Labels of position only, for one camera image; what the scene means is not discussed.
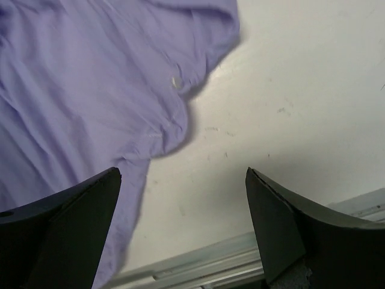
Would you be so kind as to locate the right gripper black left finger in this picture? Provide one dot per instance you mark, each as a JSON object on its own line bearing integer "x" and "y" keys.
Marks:
{"x": 57, "y": 241}

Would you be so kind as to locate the purple jacket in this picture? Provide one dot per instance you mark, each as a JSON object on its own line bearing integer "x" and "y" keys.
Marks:
{"x": 88, "y": 85}

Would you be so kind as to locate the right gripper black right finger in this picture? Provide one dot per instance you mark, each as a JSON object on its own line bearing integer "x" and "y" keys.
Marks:
{"x": 303, "y": 244}

